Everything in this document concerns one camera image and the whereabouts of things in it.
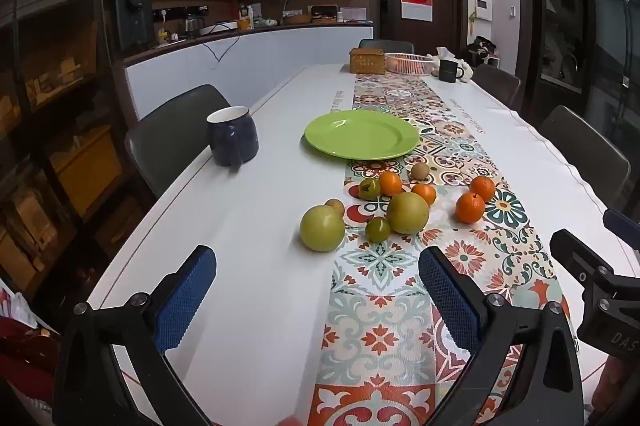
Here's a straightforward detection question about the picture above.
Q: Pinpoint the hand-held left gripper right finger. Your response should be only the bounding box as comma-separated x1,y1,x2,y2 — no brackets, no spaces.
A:
417,246,586,426

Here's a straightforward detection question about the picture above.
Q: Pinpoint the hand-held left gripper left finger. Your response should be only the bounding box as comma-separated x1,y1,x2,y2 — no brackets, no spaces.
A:
52,245,218,426

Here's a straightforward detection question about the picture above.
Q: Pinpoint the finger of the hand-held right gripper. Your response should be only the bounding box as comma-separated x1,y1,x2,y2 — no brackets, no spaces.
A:
603,208,640,252
550,229,616,302

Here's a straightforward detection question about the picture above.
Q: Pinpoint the orange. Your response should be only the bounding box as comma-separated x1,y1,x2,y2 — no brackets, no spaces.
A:
378,171,403,197
470,175,496,202
411,183,437,206
454,192,487,225

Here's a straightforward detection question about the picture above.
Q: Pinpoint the large green-brown apple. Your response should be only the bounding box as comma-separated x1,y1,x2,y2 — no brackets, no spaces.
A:
386,191,431,235

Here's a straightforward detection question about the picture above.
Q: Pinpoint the small green tangerine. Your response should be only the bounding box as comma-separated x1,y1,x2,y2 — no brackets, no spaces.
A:
365,217,392,243

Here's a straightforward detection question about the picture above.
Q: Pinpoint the green tangerine with dark sticker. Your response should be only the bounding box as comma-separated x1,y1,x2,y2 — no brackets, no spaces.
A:
358,177,382,201

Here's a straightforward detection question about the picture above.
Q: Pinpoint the large green apple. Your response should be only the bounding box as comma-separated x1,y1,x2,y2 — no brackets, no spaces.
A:
300,205,346,253

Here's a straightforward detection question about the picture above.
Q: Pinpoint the green plate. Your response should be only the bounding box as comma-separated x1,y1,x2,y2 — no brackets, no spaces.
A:
304,109,421,162

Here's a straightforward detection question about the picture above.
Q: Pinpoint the person's right hand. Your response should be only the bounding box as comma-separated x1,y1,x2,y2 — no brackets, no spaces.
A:
592,356,640,417

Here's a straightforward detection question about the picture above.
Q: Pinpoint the grey dining chair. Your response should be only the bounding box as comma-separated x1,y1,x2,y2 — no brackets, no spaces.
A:
358,39,415,56
124,84,233,199
537,105,632,209
470,64,522,107

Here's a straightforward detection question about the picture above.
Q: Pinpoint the navy blue mug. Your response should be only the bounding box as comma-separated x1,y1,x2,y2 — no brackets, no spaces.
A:
206,106,260,168

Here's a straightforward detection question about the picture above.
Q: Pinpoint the red printed cloth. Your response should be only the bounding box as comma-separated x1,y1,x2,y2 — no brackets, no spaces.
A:
0,276,61,407

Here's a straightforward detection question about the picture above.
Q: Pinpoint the glass-door display cabinet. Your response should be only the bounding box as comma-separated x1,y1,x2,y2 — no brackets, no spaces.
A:
0,0,131,307

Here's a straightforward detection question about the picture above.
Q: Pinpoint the glass sliding door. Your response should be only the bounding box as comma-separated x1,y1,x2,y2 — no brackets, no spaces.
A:
515,0,640,207

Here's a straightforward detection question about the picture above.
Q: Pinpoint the black mug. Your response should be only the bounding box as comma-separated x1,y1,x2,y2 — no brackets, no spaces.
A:
439,59,466,84

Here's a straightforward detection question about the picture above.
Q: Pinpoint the black bag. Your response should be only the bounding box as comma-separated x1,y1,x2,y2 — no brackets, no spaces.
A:
460,36,501,67

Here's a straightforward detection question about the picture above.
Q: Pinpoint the pink plastic basket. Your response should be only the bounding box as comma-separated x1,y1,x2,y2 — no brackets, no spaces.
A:
384,52,436,77

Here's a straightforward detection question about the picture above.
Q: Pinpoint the wicker tissue box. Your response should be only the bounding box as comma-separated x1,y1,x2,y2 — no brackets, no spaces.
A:
349,48,387,74

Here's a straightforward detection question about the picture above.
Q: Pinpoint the white lower cabinet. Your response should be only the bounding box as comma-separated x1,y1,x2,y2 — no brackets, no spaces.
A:
122,26,375,119

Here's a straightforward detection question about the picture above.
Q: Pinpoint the white round appliance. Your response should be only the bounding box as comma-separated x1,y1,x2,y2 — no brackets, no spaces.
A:
200,21,240,36

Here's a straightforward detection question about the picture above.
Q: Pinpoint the black coffee machine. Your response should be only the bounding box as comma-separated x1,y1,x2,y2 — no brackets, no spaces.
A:
114,0,153,50

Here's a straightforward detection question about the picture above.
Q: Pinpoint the black cable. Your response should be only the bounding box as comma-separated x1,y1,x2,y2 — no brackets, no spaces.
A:
200,31,243,70

